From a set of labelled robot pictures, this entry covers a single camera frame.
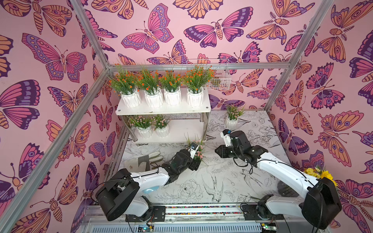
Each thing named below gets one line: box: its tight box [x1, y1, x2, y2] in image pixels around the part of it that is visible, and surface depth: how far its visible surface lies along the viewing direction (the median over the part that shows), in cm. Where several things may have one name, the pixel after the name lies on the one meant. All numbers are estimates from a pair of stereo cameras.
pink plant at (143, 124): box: [129, 115, 154, 140], surface depth 90 cm
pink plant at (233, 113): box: [225, 104, 246, 130], surface depth 108 cm
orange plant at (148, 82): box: [136, 65, 164, 109], surface depth 74 cm
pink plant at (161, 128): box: [154, 114, 172, 138], surface depth 94 cm
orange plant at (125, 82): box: [108, 64, 142, 108], surface depth 73 cm
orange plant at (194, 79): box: [182, 65, 216, 107], surface depth 72 cm
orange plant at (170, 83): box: [158, 70, 184, 106], surface depth 74 cm
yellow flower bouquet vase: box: [303, 167, 339, 187], surface depth 64 cm
